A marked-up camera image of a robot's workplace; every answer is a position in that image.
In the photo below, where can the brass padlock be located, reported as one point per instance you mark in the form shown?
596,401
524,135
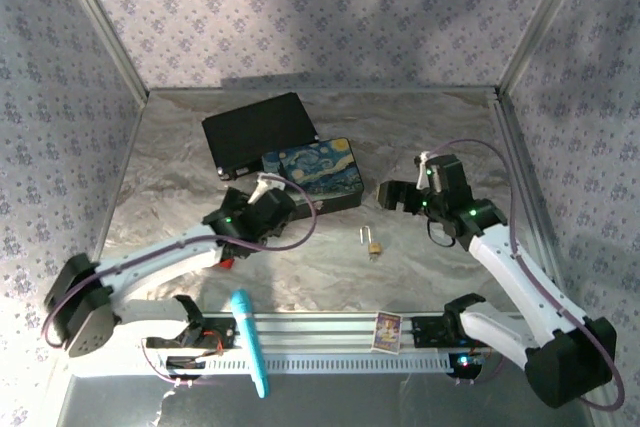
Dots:
375,248

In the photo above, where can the starry night painted box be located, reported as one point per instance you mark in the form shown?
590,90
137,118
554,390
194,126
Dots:
320,172

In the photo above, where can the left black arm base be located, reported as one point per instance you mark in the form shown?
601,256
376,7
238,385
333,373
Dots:
220,334

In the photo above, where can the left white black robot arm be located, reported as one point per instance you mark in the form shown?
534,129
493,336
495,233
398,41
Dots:
150,259

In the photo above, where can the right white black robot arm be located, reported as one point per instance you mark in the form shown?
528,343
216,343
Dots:
520,277

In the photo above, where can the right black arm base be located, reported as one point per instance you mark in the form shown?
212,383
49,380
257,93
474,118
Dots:
430,329

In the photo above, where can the small red object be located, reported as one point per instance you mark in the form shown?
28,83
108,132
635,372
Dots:
227,263

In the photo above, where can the black hard case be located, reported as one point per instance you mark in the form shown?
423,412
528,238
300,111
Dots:
255,132

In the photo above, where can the teal marker pen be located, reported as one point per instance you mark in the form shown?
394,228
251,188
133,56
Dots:
247,332

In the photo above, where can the small picture card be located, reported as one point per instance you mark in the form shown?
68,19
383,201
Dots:
386,332

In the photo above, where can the grey metal sheet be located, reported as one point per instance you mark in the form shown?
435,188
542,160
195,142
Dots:
350,402

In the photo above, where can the aluminium side rail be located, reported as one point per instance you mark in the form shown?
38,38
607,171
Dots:
530,187

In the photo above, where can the aluminium front rail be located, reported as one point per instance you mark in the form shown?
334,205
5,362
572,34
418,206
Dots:
320,329

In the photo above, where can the aluminium frame post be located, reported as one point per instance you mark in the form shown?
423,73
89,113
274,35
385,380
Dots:
545,12
100,22

